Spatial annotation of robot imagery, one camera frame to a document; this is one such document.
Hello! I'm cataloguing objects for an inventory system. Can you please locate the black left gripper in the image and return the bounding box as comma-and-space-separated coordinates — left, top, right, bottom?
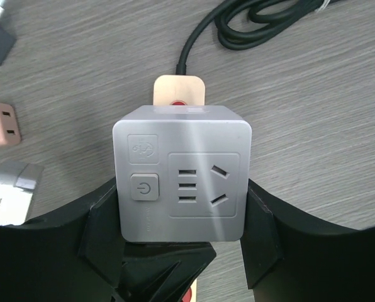
111, 242, 216, 302

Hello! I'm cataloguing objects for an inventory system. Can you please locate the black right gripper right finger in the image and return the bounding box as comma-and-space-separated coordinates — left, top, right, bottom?
240, 181, 375, 301

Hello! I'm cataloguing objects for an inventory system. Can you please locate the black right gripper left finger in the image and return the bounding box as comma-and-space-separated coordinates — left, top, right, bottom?
0, 180, 125, 301

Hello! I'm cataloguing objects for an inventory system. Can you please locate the white cube socket adapter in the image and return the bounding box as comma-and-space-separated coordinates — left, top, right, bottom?
112, 105, 252, 243

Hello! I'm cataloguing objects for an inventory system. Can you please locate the pink brown plug adapter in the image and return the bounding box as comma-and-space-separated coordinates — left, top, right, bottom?
0, 103, 21, 147

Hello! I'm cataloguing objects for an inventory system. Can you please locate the black power strip cord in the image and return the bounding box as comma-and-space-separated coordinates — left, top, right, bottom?
176, 0, 336, 77

